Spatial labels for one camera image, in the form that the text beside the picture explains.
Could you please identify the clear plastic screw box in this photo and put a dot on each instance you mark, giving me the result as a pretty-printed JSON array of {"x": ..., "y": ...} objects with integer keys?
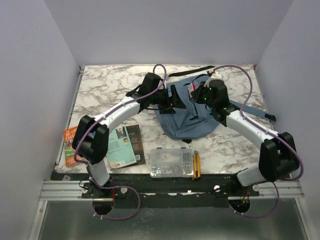
[{"x": 171, "y": 163}]

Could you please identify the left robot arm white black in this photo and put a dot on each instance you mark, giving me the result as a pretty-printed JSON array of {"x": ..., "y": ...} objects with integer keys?
[{"x": 91, "y": 140}]

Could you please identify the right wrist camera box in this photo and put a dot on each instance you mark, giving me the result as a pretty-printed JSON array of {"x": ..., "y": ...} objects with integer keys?
[{"x": 214, "y": 75}]

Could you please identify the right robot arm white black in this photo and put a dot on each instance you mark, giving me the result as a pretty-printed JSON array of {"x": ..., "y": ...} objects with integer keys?
[{"x": 277, "y": 158}]

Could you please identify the aluminium rail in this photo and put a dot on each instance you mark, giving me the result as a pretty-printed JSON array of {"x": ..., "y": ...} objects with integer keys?
[{"x": 54, "y": 190}]

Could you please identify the yellow utility knife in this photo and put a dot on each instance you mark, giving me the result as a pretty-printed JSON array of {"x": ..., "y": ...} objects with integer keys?
[{"x": 196, "y": 166}]

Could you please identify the black mounting base plate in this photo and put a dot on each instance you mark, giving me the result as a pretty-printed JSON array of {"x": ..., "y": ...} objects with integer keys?
[{"x": 141, "y": 190}]

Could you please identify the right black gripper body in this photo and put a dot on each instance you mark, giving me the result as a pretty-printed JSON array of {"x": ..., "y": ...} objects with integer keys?
[{"x": 203, "y": 96}]

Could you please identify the orange treehouse book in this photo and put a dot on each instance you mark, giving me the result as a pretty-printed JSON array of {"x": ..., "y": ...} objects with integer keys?
[{"x": 69, "y": 152}]

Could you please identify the blue student backpack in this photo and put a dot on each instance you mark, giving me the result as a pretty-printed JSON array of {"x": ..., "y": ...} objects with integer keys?
[{"x": 194, "y": 122}]

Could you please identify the teal paperback book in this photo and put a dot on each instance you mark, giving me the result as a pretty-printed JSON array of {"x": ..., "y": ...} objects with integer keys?
[{"x": 120, "y": 152}]

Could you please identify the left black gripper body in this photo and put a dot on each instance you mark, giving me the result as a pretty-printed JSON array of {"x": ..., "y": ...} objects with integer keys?
[{"x": 162, "y": 99}]

